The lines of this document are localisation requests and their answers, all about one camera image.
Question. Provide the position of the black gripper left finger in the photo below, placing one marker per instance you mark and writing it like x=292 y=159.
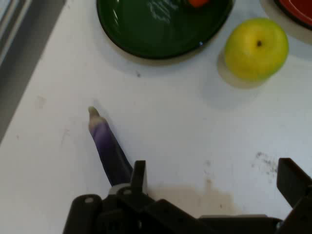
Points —
x=139 y=175

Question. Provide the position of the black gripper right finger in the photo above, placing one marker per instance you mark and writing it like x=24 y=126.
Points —
x=296 y=185

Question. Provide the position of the orange toy fruit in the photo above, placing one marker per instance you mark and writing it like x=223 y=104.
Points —
x=198 y=2

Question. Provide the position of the purple toy eggplant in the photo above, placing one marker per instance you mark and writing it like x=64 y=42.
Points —
x=107 y=151

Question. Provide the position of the yellow-green toy apple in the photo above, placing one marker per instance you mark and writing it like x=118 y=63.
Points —
x=253 y=53

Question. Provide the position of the dark green plate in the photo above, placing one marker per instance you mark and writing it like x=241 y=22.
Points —
x=151 y=29

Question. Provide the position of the red plate with black rim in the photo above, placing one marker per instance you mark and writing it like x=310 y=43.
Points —
x=299 y=9

